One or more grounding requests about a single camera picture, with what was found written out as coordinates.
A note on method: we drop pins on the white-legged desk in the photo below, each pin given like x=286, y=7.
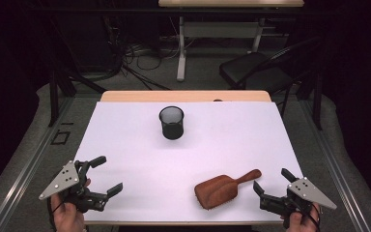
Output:
x=181, y=58

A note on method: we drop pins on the brown wooden hairbrush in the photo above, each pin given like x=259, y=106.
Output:
x=219, y=191

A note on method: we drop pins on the black metal stand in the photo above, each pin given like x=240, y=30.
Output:
x=53, y=103
x=318, y=106

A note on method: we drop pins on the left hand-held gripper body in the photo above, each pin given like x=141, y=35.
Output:
x=61, y=182

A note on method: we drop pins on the aluminium floor rail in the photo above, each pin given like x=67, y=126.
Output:
x=333, y=167
x=32, y=166

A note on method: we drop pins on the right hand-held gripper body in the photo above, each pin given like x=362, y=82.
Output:
x=312, y=193

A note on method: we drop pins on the black folding chair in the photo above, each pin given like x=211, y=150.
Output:
x=248, y=69

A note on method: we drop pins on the person's left hand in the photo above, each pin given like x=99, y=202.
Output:
x=67, y=219

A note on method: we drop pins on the black horizontal bar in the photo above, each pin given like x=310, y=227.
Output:
x=222, y=10

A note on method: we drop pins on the person's right hand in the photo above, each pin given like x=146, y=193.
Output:
x=301, y=224

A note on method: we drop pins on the black mesh cup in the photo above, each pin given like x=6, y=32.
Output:
x=172, y=130

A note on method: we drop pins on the white table sheet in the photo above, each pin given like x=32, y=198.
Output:
x=161, y=167

